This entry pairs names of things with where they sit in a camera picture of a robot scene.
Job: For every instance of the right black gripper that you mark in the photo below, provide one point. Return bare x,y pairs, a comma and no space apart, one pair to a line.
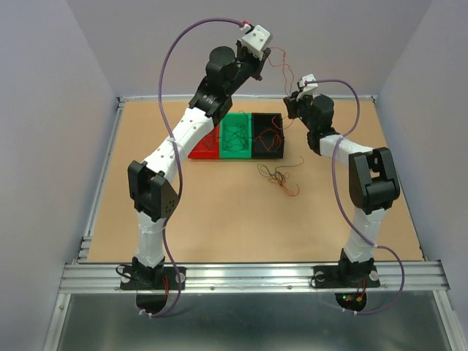
292,103

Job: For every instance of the green plastic bin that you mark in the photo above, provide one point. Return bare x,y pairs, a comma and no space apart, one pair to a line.
235,136

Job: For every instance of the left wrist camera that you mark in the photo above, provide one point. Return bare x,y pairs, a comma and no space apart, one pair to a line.
256,39

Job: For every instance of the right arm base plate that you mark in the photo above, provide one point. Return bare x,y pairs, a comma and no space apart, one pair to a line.
334,277

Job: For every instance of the red plastic bin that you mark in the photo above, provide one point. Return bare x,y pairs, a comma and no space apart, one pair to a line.
207,148

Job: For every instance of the aluminium front rail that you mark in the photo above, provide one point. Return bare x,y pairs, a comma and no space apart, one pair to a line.
242,278

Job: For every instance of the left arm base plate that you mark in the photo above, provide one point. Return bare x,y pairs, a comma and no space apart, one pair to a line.
175,276

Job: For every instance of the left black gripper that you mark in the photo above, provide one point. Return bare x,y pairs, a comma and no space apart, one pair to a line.
258,64

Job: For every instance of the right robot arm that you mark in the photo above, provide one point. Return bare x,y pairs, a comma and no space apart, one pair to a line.
372,183

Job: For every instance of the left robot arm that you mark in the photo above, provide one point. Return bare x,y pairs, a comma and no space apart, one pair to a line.
150,187

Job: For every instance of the black plastic bin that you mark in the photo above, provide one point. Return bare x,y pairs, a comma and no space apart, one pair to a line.
267,136

